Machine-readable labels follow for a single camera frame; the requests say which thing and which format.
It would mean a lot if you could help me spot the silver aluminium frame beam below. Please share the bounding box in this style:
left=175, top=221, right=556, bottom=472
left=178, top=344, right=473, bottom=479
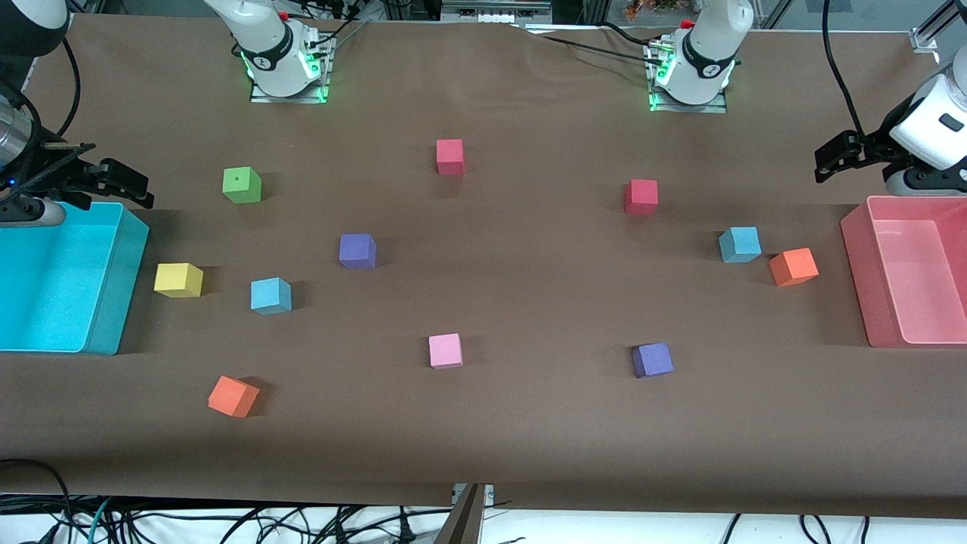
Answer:
left=442, top=0, right=554, bottom=25

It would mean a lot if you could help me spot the pink foam block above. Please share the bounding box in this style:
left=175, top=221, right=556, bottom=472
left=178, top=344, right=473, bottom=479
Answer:
left=428, top=333, right=464, bottom=369

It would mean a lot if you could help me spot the purple foam block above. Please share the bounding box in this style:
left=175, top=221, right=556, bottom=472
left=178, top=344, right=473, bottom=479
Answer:
left=338, top=233, right=377, bottom=270
left=632, top=343, right=675, bottom=379

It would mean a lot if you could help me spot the orange foam block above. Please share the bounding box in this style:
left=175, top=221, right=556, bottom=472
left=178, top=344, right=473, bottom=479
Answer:
left=769, top=248, right=820, bottom=287
left=208, top=376, right=261, bottom=419

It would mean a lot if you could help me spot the pink plastic bin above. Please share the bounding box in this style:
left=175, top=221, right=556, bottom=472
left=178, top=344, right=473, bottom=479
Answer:
left=841, top=195, right=967, bottom=348

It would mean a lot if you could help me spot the yellow foam block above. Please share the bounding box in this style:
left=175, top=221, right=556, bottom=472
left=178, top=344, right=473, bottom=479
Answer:
left=154, top=263, right=204, bottom=298

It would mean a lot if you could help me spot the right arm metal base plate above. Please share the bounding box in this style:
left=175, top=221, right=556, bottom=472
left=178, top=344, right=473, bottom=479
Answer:
left=249, top=34, right=334, bottom=104

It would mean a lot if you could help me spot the light blue foam block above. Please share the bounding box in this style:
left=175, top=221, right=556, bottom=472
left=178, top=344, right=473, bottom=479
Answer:
left=250, top=277, right=292, bottom=315
left=718, top=227, right=762, bottom=264

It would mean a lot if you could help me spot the thick black floor cable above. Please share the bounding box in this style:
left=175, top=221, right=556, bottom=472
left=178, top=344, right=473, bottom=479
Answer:
left=0, top=458, right=75, bottom=544

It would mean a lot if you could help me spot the black base power cable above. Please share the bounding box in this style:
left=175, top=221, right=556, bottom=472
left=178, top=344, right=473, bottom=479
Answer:
left=538, top=35, right=658, bottom=60
left=316, top=17, right=372, bottom=55

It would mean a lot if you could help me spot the silver aluminium frame profile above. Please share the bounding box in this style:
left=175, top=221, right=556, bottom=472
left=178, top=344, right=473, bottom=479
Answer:
left=910, top=0, right=967, bottom=54

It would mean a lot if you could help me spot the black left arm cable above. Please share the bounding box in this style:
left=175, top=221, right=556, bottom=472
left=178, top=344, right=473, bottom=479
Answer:
left=822, top=0, right=866, bottom=141

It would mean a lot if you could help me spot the teal floor cable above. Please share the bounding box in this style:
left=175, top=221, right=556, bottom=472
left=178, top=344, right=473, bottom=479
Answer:
left=85, top=497, right=116, bottom=544

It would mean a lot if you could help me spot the grey metal camera mount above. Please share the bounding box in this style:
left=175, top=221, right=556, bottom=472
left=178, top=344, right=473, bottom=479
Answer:
left=434, top=484, right=496, bottom=544

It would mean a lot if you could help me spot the red foam block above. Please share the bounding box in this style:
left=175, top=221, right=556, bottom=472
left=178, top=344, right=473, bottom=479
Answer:
left=625, top=179, right=659, bottom=216
left=436, top=139, right=465, bottom=176

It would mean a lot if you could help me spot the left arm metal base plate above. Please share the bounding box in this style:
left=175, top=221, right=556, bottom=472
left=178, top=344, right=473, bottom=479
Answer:
left=647, top=42, right=731, bottom=114

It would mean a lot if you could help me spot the brown table cover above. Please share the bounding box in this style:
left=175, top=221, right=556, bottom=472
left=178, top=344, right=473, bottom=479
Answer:
left=0, top=14, right=967, bottom=519

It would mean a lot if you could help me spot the green foam block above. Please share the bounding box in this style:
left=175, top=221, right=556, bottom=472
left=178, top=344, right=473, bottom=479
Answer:
left=222, top=167, right=263, bottom=205

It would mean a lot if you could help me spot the cyan plastic bin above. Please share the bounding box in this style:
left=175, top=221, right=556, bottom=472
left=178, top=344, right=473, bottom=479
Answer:
left=0, top=201, right=150, bottom=356

